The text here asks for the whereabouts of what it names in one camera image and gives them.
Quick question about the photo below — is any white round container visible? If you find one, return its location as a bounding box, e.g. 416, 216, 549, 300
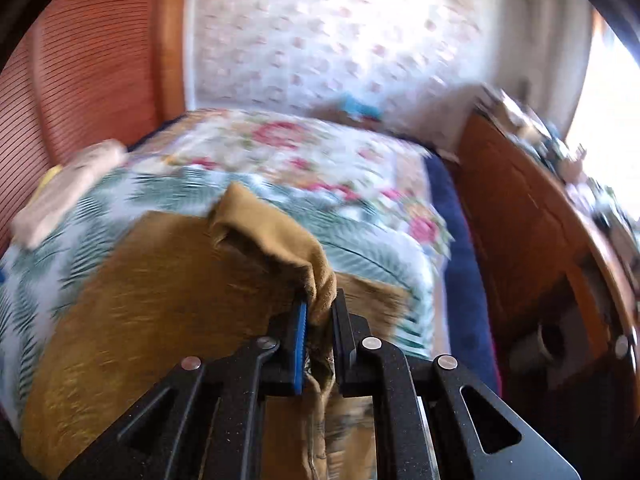
510, 310, 591, 376

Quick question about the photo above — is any window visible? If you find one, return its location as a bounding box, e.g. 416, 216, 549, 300
565, 10, 640, 201

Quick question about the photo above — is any golden brown patterned garment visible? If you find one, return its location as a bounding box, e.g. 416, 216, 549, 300
20, 181, 416, 480

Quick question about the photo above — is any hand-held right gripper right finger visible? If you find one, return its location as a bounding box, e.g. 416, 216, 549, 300
331, 287, 581, 480

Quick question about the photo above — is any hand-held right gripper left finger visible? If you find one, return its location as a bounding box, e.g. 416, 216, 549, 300
60, 295, 311, 480

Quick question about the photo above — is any yellow plush toy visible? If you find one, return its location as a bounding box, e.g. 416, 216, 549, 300
37, 164, 65, 201

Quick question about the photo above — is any beige pillow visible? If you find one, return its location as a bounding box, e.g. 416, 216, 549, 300
11, 139, 128, 250

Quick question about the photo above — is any wooden cabinet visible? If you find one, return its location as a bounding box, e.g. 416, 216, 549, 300
452, 110, 640, 411

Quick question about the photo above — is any blue packet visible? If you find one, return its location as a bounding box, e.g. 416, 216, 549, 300
340, 94, 383, 121

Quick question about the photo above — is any clutter of small things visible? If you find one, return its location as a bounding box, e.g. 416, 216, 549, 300
472, 82, 640, 261

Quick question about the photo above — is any white patterned lace curtain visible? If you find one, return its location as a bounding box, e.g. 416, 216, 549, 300
185, 0, 531, 136

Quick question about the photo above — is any slatted wooden panel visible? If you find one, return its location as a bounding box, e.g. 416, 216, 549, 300
0, 0, 191, 256

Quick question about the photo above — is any floral bedsheet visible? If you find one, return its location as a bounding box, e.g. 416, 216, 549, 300
127, 107, 453, 261

